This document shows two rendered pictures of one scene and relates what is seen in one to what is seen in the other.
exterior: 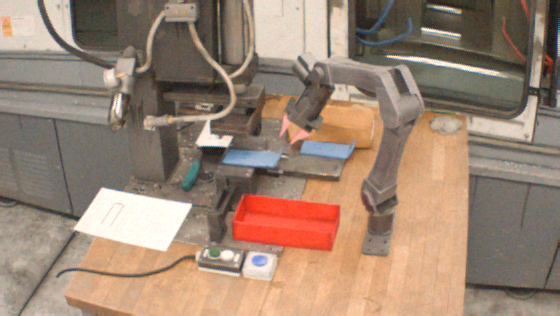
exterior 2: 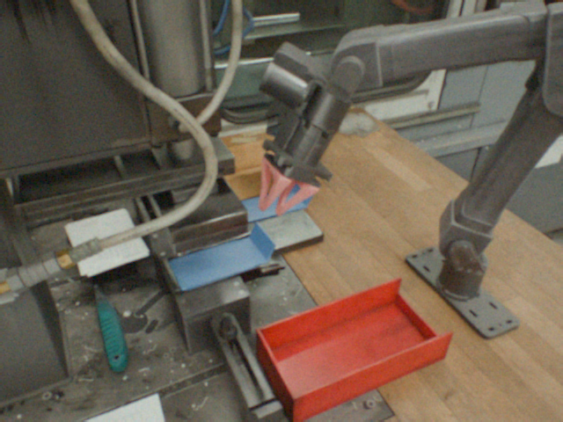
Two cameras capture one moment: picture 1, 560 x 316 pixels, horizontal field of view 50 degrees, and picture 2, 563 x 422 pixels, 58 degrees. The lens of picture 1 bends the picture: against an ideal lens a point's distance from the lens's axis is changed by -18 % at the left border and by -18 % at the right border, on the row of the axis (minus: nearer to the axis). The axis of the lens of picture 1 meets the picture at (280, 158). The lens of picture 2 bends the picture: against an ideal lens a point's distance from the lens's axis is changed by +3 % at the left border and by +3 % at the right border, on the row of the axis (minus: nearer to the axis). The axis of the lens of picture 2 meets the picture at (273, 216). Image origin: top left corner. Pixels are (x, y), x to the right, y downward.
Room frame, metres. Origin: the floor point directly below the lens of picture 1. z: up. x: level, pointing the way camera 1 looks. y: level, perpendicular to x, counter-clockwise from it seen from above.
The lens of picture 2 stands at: (1.14, 0.36, 1.51)
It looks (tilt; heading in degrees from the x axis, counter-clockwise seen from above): 38 degrees down; 322
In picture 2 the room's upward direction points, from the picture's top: straight up
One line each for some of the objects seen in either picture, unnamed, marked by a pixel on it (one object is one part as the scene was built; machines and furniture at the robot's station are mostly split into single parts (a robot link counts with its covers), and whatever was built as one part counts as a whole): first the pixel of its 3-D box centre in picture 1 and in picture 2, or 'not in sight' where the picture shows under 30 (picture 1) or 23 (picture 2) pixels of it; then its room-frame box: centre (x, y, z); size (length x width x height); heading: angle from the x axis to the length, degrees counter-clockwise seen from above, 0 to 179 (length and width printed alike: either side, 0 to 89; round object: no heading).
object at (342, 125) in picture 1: (332, 125); (245, 172); (1.89, -0.16, 0.93); 0.25 x 0.13 x 0.08; 77
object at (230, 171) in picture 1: (241, 156); (196, 264); (1.66, 0.10, 0.98); 0.20 x 0.10 x 0.01; 167
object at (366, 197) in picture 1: (379, 197); (465, 243); (1.42, -0.24, 1.00); 0.09 x 0.06 x 0.06; 126
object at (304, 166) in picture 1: (316, 159); (267, 223); (1.74, -0.10, 0.91); 0.17 x 0.16 x 0.02; 167
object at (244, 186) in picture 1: (242, 169); (199, 283); (1.66, 0.10, 0.94); 0.20 x 0.10 x 0.07; 167
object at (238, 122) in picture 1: (210, 76); (123, 139); (1.66, 0.17, 1.22); 0.26 x 0.18 x 0.30; 77
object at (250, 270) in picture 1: (260, 269); not in sight; (1.28, 0.05, 0.90); 0.07 x 0.07 x 0.06; 77
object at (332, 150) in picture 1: (328, 146); (272, 200); (1.77, -0.14, 0.93); 0.15 x 0.07 x 0.03; 76
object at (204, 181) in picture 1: (218, 177); (150, 311); (1.70, 0.17, 0.88); 0.65 x 0.50 x 0.03; 167
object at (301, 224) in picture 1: (286, 222); (351, 343); (1.43, -0.01, 0.93); 0.25 x 0.12 x 0.06; 77
